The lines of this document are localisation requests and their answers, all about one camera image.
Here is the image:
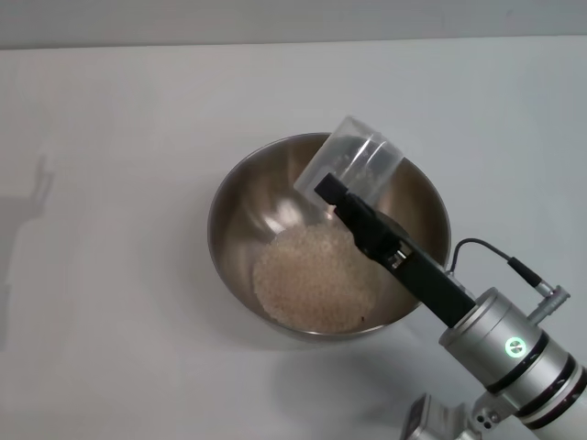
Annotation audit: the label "stainless steel mixing bowl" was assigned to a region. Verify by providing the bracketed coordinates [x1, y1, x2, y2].
[206, 132, 453, 343]

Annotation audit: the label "clear plastic measuring cup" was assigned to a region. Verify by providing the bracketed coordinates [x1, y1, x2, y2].
[293, 114, 404, 216]

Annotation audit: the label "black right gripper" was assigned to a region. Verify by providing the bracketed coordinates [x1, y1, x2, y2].
[314, 171, 478, 329]

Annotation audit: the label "white rice grains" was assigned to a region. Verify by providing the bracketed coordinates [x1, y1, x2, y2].
[252, 225, 382, 334]

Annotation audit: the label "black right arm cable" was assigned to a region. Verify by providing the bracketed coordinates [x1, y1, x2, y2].
[447, 236, 574, 314]

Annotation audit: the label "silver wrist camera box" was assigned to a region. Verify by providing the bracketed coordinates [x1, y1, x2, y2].
[398, 395, 474, 440]

